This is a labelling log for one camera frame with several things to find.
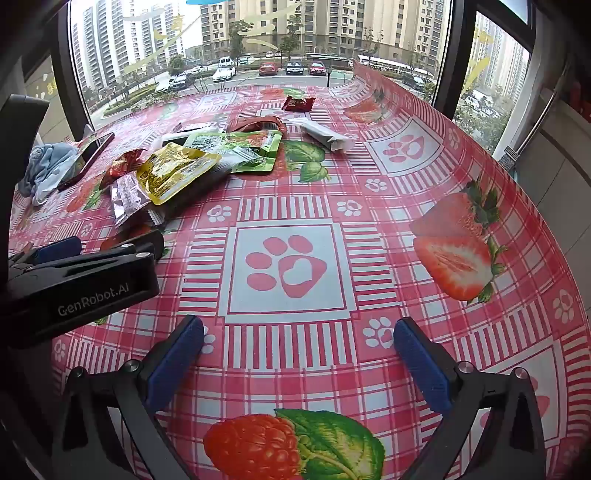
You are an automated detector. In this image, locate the light blue cloth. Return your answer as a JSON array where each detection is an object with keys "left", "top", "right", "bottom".
[{"left": 17, "top": 142, "right": 80, "bottom": 206}]

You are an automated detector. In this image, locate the metal handrail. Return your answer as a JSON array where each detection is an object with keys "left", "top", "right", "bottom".
[{"left": 512, "top": 60, "right": 571, "bottom": 160}]

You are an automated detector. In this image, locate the silver snack packet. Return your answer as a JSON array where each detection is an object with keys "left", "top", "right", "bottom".
[{"left": 110, "top": 172, "right": 164, "bottom": 228}]

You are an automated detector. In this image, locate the green snack packet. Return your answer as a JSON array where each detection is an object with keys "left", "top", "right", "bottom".
[{"left": 185, "top": 130, "right": 283, "bottom": 174}]

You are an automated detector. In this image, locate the white bus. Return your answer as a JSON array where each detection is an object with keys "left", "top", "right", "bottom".
[{"left": 358, "top": 55, "right": 414, "bottom": 73}]

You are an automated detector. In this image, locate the red-brown snack packet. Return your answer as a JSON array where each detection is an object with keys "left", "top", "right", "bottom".
[{"left": 226, "top": 116, "right": 283, "bottom": 134}]

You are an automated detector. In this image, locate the black smartphone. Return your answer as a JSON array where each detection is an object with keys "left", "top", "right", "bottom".
[{"left": 58, "top": 132, "right": 115, "bottom": 191}]

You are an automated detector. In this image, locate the dark snack packet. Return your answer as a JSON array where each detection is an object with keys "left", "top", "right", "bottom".
[{"left": 159, "top": 161, "right": 232, "bottom": 220}]

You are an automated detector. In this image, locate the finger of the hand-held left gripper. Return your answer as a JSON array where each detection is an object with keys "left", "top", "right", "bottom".
[
  {"left": 9, "top": 236, "right": 84, "bottom": 278},
  {"left": 99, "top": 229, "right": 165, "bottom": 263}
]

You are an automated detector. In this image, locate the pink checked strawberry tablecloth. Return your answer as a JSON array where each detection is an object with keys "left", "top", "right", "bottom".
[{"left": 9, "top": 62, "right": 591, "bottom": 480}]

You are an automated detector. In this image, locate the small red candy packet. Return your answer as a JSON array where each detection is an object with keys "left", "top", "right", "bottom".
[{"left": 281, "top": 96, "right": 315, "bottom": 113}]

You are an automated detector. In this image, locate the crumpled red snack packet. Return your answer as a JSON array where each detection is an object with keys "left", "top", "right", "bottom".
[{"left": 99, "top": 148, "right": 148, "bottom": 190}]

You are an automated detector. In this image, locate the black window frame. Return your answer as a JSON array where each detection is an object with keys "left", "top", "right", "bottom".
[{"left": 51, "top": 0, "right": 539, "bottom": 160}]

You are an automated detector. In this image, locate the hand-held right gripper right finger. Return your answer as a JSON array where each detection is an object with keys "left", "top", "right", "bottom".
[{"left": 393, "top": 316, "right": 548, "bottom": 480}]

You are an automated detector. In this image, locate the flat white snack packet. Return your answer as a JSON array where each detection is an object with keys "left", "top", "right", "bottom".
[{"left": 161, "top": 121, "right": 228, "bottom": 147}]

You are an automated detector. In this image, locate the yellow snack packet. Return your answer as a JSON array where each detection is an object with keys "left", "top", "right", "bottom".
[{"left": 135, "top": 142, "right": 223, "bottom": 205}]

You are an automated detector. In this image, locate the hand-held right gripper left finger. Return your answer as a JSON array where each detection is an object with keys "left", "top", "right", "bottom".
[{"left": 51, "top": 315, "right": 206, "bottom": 480}]

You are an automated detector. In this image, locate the long white snack packet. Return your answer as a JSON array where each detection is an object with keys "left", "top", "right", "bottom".
[{"left": 283, "top": 117, "right": 355, "bottom": 152}]

